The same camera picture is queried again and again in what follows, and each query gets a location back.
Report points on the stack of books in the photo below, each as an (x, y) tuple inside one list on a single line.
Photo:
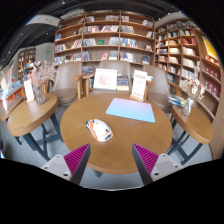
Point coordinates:
[(176, 100)]

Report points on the glass vase with dried flowers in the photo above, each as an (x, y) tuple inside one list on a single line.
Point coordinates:
[(188, 105), (39, 95)]

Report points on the white framed floral picture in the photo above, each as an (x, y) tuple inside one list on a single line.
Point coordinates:
[(105, 79)]

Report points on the round wooden side table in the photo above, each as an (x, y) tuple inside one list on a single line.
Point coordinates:
[(195, 125), (31, 115)]

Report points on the white and orange computer mouse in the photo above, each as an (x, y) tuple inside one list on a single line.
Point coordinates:
[(98, 130)]

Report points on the blue-pink gradient mouse pad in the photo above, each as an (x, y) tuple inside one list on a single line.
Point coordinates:
[(131, 110)]

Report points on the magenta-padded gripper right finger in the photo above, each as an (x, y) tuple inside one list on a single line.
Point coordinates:
[(146, 159)]

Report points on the distant wooden bookshelf unit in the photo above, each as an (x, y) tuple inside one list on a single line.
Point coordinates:
[(26, 61)]

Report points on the small white table sign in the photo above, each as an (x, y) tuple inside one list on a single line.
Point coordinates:
[(29, 90)]

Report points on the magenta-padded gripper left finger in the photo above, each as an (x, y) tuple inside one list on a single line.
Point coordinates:
[(76, 159)]

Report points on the beige armchair with wooden arms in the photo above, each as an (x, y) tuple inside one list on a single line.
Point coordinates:
[(65, 83), (121, 66), (158, 86)]

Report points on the wide wooden bookshelf unit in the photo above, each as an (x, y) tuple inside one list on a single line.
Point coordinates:
[(100, 36)]

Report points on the white sign in wooden base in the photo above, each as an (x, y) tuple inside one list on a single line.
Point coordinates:
[(139, 83)]

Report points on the dark cover book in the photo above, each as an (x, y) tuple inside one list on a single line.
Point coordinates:
[(122, 82)]

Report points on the angled wooden bookshelf unit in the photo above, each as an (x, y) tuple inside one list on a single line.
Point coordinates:
[(180, 50)]

